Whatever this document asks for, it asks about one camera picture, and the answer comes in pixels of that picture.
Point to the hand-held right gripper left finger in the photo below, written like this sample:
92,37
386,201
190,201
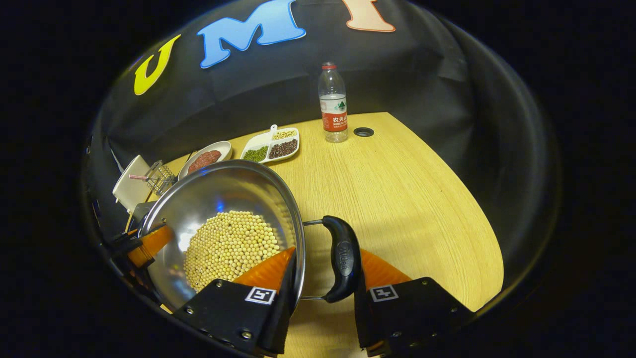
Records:
285,308

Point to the pile of green mung beans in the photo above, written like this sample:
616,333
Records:
256,154

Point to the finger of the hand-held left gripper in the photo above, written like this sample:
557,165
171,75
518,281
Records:
149,243

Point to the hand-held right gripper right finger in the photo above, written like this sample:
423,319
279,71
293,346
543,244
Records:
361,318

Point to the black induction cooktop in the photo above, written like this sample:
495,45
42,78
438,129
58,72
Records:
139,211

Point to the pile of yellow soybeans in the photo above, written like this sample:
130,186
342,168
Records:
228,248

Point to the white divided dish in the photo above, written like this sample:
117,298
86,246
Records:
261,141

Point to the pile of dark red beans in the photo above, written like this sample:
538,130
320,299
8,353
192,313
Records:
284,148

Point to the stainless steel pot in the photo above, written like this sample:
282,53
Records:
223,194

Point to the white toaster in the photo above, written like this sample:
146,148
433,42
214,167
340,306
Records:
130,189

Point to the round white plate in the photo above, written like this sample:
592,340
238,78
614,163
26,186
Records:
226,149

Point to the red raw meat slice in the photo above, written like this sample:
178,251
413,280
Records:
211,157
196,165

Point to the pink striped straw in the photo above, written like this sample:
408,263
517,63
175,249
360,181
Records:
138,177

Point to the clear plastic water bottle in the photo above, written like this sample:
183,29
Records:
334,114

